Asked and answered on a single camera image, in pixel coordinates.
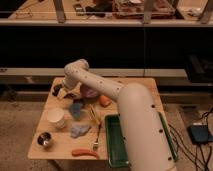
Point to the white paper cup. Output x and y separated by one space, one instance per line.
56 117

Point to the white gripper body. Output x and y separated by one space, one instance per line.
66 88

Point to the metal fork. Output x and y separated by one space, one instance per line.
96 143

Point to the black foot pedal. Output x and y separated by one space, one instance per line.
199 134

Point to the wooden table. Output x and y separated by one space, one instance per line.
63 144

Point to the orange round fruit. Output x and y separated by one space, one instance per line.
104 101

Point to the purple bowl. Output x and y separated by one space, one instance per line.
88 92

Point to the blue cup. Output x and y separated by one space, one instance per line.
75 110

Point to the small metal cup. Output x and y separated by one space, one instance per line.
45 139

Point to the green plastic tray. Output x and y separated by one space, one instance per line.
116 151

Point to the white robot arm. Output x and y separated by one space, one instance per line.
144 136

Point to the black dish brush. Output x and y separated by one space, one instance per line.
68 96

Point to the light blue crumpled cloth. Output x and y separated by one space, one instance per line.
79 130

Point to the yellow handled tool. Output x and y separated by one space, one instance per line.
94 115

